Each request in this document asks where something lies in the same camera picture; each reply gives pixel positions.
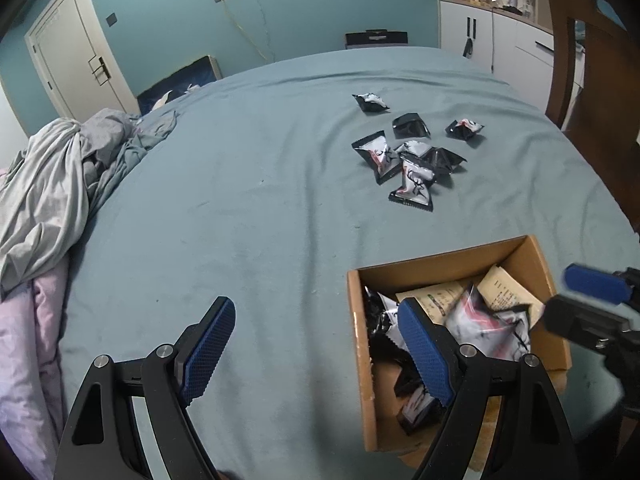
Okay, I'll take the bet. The black and white snack packet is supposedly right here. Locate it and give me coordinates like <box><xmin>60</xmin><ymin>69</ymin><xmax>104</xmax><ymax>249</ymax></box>
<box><xmin>351</xmin><ymin>92</ymin><xmax>391</xmax><ymax>112</ymax></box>
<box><xmin>445</xmin><ymin>118</ymin><xmax>486</xmax><ymax>141</ymax></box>
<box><xmin>388</xmin><ymin>155</ymin><xmax>437</xmax><ymax>212</ymax></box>
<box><xmin>351</xmin><ymin>130</ymin><xmax>406</xmax><ymax>186</ymax></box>
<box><xmin>395</xmin><ymin>139</ymin><xmax>433</xmax><ymax>158</ymax></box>

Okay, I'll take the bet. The beige snack packet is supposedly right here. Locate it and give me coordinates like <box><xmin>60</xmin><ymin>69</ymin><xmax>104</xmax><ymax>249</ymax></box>
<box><xmin>477</xmin><ymin>263</ymin><xmax>546</xmax><ymax>331</ymax></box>
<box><xmin>395</xmin><ymin>281</ymin><xmax>468</xmax><ymax>326</ymax></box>

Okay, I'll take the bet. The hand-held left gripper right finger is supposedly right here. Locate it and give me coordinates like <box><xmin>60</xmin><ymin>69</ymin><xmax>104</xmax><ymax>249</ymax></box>
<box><xmin>396</xmin><ymin>297</ymin><xmax>581</xmax><ymax>480</ymax></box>

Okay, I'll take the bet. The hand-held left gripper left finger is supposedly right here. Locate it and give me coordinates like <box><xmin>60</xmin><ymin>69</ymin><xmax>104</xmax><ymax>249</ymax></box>
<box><xmin>54</xmin><ymin>296</ymin><xmax>237</xmax><ymax>480</ymax></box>

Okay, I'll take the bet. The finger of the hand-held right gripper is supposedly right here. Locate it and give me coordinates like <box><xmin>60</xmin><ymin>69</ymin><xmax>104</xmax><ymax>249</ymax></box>
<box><xmin>542</xmin><ymin>294</ymin><xmax>631</xmax><ymax>351</ymax></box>
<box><xmin>562</xmin><ymin>262</ymin><xmax>640</xmax><ymax>306</ymax></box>

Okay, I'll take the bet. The brown wooden chair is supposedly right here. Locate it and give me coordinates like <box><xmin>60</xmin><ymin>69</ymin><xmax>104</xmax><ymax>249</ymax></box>
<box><xmin>542</xmin><ymin>0</ymin><xmax>640</xmax><ymax>221</ymax></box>

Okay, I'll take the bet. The black hanging strap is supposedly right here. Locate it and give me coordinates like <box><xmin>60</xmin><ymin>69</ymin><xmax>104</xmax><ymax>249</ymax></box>
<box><xmin>462</xmin><ymin>17</ymin><xmax>477</xmax><ymax>58</ymax></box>

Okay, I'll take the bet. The pile of snack packets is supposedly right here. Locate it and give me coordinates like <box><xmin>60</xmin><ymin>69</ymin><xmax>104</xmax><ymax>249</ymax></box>
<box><xmin>364</xmin><ymin>280</ymin><xmax>546</xmax><ymax>436</ymax></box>

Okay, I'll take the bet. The black bag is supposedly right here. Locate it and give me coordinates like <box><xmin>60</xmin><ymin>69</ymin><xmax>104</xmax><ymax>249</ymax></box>
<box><xmin>345</xmin><ymin>29</ymin><xmax>408</xmax><ymax>51</ymax></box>

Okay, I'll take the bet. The bed with teal sheet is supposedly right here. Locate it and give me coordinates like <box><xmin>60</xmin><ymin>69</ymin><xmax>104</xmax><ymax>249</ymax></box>
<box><xmin>60</xmin><ymin>46</ymin><xmax>640</xmax><ymax>480</ymax></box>

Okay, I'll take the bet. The brown cardboard box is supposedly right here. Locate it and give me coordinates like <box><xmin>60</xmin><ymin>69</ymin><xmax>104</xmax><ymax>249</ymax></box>
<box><xmin>346</xmin><ymin>235</ymin><xmax>572</xmax><ymax>456</ymax></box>

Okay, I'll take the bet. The white door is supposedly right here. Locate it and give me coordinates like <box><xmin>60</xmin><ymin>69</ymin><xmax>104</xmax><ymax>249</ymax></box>
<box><xmin>25</xmin><ymin>0</ymin><xmax>138</xmax><ymax>118</ymax></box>

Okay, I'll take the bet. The white cabinet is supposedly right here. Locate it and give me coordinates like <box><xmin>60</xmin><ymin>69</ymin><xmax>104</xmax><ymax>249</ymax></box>
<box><xmin>437</xmin><ymin>0</ymin><xmax>586</xmax><ymax>111</ymax></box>

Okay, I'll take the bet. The crumpled grey duvet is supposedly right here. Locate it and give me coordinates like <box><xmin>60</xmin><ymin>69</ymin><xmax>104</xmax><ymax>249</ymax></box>
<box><xmin>0</xmin><ymin>107</ymin><xmax>178</xmax><ymax>296</ymax></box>

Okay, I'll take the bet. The dark framed painting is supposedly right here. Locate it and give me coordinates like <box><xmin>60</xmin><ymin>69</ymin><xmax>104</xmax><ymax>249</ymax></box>
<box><xmin>136</xmin><ymin>55</ymin><xmax>223</xmax><ymax>116</ymax></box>

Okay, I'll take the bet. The yellow cable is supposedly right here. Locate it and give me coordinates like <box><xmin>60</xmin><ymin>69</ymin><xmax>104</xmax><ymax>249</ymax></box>
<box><xmin>223</xmin><ymin>0</ymin><xmax>276</xmax><ymax>63</ymax></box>

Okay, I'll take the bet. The pink quilt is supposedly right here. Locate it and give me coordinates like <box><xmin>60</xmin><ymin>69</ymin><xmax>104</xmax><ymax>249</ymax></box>
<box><xmin>0</xmin><ymin>255</ymin><xmax>68</xmax><ymax>480</ymax></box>

